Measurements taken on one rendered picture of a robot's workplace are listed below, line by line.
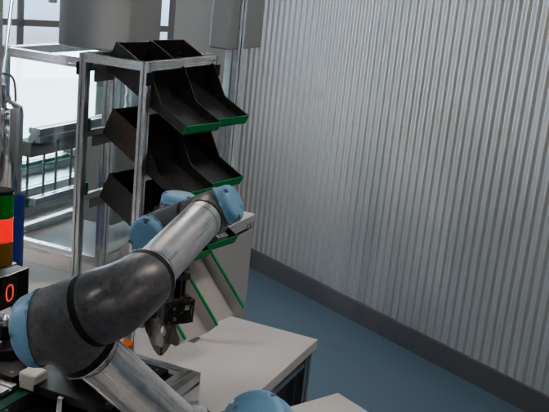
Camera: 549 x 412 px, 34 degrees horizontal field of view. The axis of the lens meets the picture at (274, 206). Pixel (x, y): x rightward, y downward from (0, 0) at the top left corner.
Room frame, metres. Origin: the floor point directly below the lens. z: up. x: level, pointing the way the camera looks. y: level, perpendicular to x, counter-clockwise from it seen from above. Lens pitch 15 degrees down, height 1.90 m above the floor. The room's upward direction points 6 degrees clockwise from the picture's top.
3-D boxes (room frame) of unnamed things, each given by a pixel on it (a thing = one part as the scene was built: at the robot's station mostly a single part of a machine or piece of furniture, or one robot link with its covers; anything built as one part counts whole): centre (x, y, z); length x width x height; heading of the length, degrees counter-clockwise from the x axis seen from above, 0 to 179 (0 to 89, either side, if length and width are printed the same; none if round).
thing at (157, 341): (1.76, 0.22, 1.11); 0.06 x 0.03 x 0.09; 33
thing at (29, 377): (1.80, 0.49, 0.97); 0.05 x 0.05 x 0.04; 67
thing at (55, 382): (1.85, 0.36, 0.96); 0.24 x 0.24 x 0.02; 67
